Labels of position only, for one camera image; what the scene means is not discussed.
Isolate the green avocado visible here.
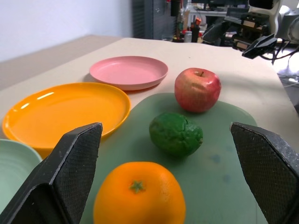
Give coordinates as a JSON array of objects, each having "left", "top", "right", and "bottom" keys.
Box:
[{"left": 149, "top": 112, "right": 204, "bottom": 157}]

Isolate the red apple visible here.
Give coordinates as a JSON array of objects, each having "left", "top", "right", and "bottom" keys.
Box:
[{"left": 174, "top": 67, "right": 222, "bottom": 113}]

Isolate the light green plate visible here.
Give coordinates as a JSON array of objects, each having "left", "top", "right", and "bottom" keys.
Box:
[{"left": 0, "top": 139, "right": 43, "bottom": 212}]

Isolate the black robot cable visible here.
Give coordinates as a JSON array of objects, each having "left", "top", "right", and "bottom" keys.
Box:
[{"left": 261, "top": 38, "right": 299, "bottom": 65}]

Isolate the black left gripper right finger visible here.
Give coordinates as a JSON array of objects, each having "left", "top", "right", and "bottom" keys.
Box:
[{"left": 229, "top": 121, "right": 299, "bottom": 224}]

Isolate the orange fruit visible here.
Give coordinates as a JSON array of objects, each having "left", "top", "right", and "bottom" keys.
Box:
[{"left": 93, "top": 161, "right": 187, "bottom": 224}]

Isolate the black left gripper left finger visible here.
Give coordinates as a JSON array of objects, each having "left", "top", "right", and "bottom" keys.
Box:
[{"left": 0, "top": 122, "right": 104, "bottom": 224}]

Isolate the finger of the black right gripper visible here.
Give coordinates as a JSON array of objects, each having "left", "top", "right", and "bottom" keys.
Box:
[
  {"left": 202, "top": 21, "right": 232, "bottom": 44},
  {"left": 241, "top": 34, "right": 278, "bottom": 59}
]

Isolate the grey metal cabinet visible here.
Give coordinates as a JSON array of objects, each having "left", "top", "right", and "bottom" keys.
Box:
[{"left": 132, "top": 0, "right": 177, "bottom": 41}]

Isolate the green mat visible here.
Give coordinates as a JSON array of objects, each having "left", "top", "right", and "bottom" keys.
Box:
[{"left": 80, "top": 92, "right": 269, "bottom": 224}]

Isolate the pink plate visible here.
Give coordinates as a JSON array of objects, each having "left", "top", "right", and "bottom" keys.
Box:
[{"left": 89, "top": 56, "right": 169, "bottom": 91}]

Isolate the orange plate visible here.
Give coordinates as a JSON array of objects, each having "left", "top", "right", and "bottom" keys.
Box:
[{"left": 1, "top": 82, "right": 131, "bottom": 159}]

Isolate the red capped bottle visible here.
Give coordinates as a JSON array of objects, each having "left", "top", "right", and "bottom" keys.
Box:
[{"left": 183, "top": 29, "right": 193, "bottom": 43}]

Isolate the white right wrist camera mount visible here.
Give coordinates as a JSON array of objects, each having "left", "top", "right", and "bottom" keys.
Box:
[{"left": 247, "top": 0, "right": 292, "bottom": 39}]

